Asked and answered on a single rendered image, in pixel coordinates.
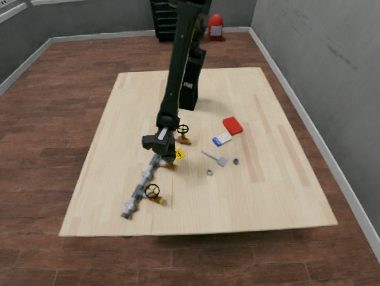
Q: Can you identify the grey pipe manifold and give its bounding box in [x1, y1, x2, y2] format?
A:
[120, 124, 190, 219]

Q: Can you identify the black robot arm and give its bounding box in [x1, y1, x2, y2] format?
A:
[141, 0, 212, 155]

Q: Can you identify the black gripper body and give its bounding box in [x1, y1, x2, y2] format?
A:
[161, 136, 176, 159]

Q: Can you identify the yellow diamond-shaped tag with chain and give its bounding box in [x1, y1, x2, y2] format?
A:
[175, 148, 186, 161]

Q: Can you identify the red flat rectangular block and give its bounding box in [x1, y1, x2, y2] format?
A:
[222, 116, 243, 136]

